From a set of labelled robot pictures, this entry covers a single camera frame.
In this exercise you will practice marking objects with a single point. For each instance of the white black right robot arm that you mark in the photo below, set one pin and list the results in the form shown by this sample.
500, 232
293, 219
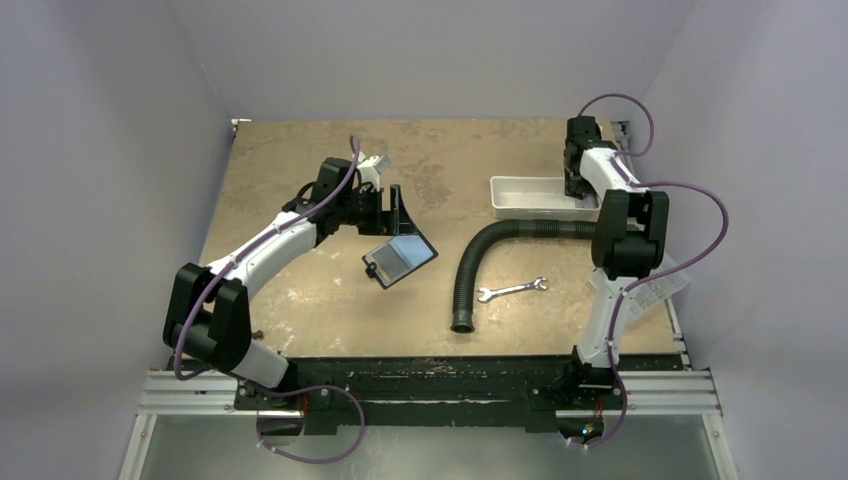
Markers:
627, 245

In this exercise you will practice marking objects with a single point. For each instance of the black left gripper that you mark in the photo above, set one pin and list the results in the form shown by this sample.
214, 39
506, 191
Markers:
386, 223

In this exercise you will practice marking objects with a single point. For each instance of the clear plastic organizer box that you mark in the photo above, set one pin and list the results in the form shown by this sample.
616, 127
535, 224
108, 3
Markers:
652, 294

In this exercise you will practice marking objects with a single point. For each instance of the silver open-end wrench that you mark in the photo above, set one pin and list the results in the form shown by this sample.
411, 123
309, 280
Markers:
486, 295

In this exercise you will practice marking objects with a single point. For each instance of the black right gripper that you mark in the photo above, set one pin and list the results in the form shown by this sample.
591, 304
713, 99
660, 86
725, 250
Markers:
573, 176

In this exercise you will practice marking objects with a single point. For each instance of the black leather card holder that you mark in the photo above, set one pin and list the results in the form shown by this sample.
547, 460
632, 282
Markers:
397, 258

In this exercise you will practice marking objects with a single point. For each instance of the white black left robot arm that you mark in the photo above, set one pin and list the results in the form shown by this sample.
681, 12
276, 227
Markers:
208, 316

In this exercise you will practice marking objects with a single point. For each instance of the white plastic tray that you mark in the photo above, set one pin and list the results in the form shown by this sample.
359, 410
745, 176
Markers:
538, 198

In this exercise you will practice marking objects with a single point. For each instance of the black aluminium base frame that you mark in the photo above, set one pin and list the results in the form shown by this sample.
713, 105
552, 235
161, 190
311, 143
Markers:
531, 392

